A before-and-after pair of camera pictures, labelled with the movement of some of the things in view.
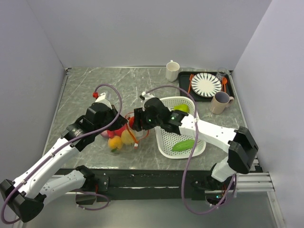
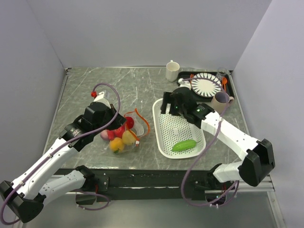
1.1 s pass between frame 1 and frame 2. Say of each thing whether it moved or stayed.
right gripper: moved
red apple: stayed
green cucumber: stayed
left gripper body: stayed
